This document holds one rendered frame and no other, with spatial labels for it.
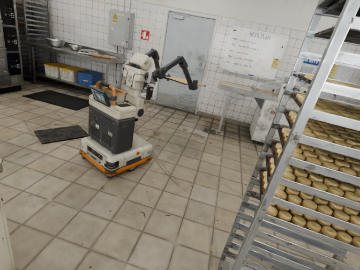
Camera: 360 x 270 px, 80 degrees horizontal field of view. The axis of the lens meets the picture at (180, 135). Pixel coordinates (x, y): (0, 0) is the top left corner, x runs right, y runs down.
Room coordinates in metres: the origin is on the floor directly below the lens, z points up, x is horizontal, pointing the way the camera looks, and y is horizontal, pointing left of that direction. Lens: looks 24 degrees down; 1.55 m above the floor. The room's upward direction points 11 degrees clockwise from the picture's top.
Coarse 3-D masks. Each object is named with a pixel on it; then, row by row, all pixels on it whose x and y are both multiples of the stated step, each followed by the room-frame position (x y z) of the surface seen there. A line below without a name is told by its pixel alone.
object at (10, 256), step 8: (0, 192) 0.76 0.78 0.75; (0, 200) 0.75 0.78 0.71; (0, 208) 0.74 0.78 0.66; (0, 216) 0.74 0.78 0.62; (0, 224) 0.73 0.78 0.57; (0, 232) 0.72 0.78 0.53; (8, 232) 0.76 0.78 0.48; (0, 240) 0.71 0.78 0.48; (8, 240) 0.75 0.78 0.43; (0, 248) 0.71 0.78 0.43; (8, 248) 0.74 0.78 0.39; (0, 256) 0.70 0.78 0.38; (8, 256) 0.74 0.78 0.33; (0, 264) 0.69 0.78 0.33; (8, 264) 0.73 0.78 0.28
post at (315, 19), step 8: (320, 16) 1.12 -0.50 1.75; (312, 24) 1.12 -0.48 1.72; (304, 40) 1.13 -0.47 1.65; (304, 48) 1.12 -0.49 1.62; (296, 64) 1.12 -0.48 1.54; (288, 80) 1.14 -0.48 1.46; (288, 88) 1.12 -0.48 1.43; (288, 96) 1.12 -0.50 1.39; (280, 104) 1.12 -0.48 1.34; (272, 136) 1.12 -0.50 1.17; (264, 144) 1.13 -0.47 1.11; (256, 176) 1.12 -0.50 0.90; (248, 184) 1.15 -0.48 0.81; (240, 208) 1.12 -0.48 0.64; (224, 248) 1.12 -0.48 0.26; (224, 256) 1.12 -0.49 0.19
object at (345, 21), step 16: (352, 0) 0.69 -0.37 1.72; (352, 16) 0.68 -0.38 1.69; (336, 32) 0.69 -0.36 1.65; (336, 48) 0.68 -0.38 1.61; (320, 64) 0.70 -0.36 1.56; (320, 80) 0.68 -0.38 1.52; (304, 112) 0.68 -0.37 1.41; (288, 144) 0.69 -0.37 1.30; (288, 160) 0.68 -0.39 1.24; (272, 176) 0.70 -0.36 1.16; (272, 192) 0.68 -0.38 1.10; (256, 224) 0.68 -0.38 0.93; (240, 256) 0.69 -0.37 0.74
